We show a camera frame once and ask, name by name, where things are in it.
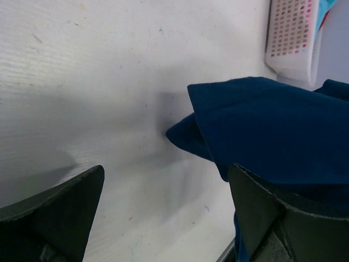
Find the navy blue printed t-shirt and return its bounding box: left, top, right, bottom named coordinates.
left=166, top=77, right=348, bottom=261

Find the white plastic laundry basket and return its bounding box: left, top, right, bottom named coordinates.
left=265, top=0, right=322, bottom=87

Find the aluminium table edge rail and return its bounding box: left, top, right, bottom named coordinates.
left=216, top=239, right=236, bottom=262

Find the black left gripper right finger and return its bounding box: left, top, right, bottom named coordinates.
left=228, top=164, right=348, bottom=261

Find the turquoise folded t-shirt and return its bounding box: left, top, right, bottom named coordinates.
left=315, top=0, right=338, bottom=38

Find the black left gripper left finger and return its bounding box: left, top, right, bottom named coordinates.
left=1, top=165, right=105, bottom=261

